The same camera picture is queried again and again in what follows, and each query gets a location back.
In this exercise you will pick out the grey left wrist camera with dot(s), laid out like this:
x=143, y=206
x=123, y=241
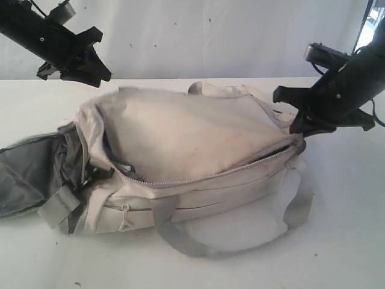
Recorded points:
x=62, y=13

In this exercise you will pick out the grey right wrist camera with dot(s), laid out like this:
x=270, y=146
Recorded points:
x=324, y=56

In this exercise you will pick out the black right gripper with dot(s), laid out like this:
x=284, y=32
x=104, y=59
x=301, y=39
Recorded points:
x=334, y=100

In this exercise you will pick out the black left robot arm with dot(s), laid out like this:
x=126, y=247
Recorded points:
x=12, y=24

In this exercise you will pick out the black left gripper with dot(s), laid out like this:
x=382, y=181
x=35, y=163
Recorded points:
x=72, y=55

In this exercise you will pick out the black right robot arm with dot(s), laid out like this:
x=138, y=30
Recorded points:
x=373, y=51

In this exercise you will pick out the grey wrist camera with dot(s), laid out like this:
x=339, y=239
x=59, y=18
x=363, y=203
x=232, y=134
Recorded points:
x=324, y=56
x=62, y=13

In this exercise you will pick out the white and grey backpack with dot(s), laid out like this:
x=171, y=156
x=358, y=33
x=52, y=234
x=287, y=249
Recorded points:
x=183, y=163

